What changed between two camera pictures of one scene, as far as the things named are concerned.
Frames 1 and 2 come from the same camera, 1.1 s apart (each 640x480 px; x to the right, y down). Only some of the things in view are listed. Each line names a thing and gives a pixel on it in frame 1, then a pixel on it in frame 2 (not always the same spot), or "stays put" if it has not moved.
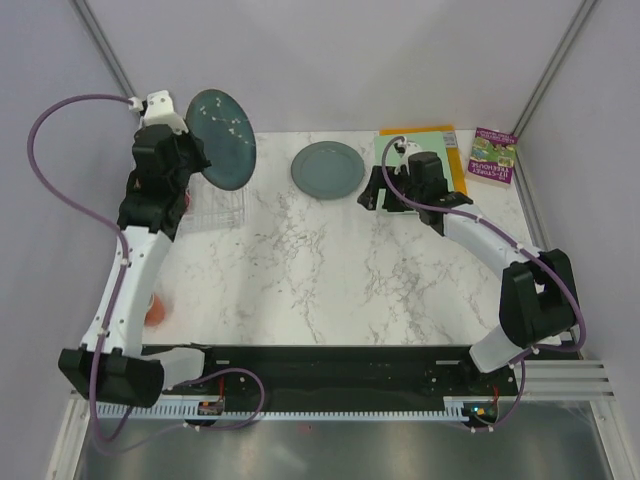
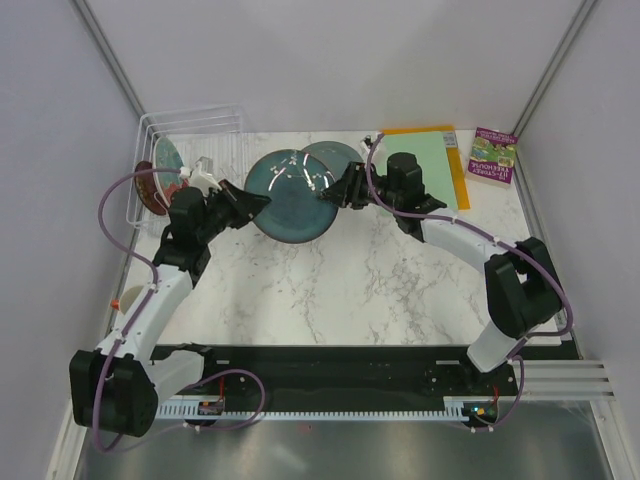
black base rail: x=364 y=375 stays put
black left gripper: x=201 y=161 → x=245 y=205
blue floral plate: x=227 y=136 → x=292 y=180
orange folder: x=448 y=135 stays put
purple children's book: x=492 y=157 stays put
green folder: x=429 y=141 stays put
